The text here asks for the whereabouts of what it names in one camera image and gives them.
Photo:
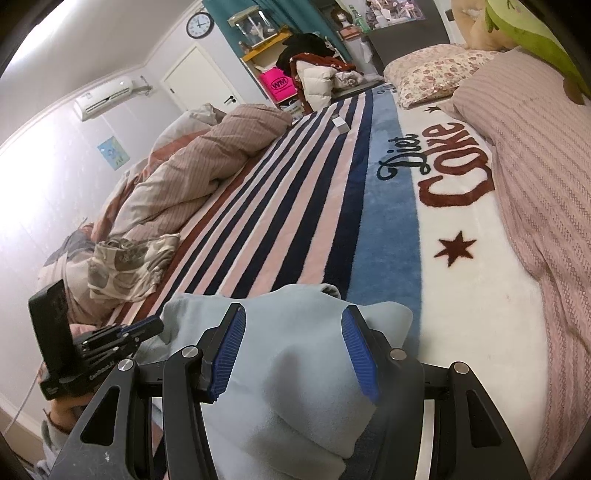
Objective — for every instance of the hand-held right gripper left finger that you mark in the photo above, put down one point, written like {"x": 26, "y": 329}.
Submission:
{"x": 226, "y": 350}

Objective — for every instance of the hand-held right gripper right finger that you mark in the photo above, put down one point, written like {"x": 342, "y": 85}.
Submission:
{"x": 360, "y": 355}

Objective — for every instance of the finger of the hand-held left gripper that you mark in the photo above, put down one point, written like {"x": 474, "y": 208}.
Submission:
{"x": 111, "y": 346}
{"x": 147, "y": 325}

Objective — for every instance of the light blue pants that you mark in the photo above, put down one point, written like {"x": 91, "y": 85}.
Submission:
{"x": 286, "y": 392}

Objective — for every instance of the person's left hand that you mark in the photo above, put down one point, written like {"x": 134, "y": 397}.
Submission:
{"x": 71, "y": 408}

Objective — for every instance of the beige grey-dotted cloth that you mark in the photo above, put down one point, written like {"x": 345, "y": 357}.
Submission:
{"x": 124, "y": 267}

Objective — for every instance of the pink striped duvet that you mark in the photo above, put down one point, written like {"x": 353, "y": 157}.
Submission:
{"x": 184, "y": 175}

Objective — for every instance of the striped plush blanket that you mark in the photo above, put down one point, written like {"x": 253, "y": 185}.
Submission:
{"x": 300, "y": 207}

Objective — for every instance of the white air conditioner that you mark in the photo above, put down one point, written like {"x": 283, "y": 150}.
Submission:
{"x": 108, "y": 99}

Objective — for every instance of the small white box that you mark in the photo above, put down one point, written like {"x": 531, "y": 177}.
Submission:
{"x": 341, "y": 124}

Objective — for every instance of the white door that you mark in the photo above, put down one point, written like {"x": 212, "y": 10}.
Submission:
{"x": 198, "y": 78}

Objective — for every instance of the pink striped pillow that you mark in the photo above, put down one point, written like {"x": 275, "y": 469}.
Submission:
{"x": 545, "y": 161}

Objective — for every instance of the pink shopping bag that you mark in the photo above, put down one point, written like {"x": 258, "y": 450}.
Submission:
{"x": 279, "y": 85}

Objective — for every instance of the white puffer jacket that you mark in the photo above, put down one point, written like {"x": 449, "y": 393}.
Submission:
{"x": 316, "y": 85}

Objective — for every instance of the grey clothing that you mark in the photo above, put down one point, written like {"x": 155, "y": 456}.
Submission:
{"x": 348, "y": 79}

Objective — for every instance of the floral pillow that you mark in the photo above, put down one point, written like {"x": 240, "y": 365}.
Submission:
{"x": 429, "y": 74}

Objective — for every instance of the maroon patterned cloth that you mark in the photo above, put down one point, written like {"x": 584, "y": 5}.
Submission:
{"x": 332, "y": 62}

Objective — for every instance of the teal curtain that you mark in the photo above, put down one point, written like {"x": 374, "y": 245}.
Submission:
{"x": 221, "y": 32}

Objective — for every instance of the yellow shelf unit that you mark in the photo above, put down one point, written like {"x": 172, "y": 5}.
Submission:
{"x": 265, "y": 46}

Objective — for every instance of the black garment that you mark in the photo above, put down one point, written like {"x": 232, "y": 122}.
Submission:
{"x": 302, "y": 46}

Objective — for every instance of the glass display case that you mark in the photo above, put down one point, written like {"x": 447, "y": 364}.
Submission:
{"x": 254, "y": 25}

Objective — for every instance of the dark grey bookshelf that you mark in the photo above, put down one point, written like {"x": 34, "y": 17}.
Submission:
{"x": 406, "y": 37}

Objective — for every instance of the wig on mannequin head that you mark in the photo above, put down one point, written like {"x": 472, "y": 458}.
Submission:
{"x": 340, "y": 15}

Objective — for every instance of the brown plush toy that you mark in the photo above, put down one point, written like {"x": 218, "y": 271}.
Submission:
{"x": 475, "y": 23}

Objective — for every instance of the green avocado plush toy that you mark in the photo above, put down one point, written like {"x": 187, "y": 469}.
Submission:
{"x": 531, "y": 32}

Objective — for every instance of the small wall poster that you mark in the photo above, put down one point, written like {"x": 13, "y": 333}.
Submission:
{"x": 113, "y": 153}

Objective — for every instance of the round wall clock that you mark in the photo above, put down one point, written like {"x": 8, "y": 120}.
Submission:
{"x": 200, "y": 25}

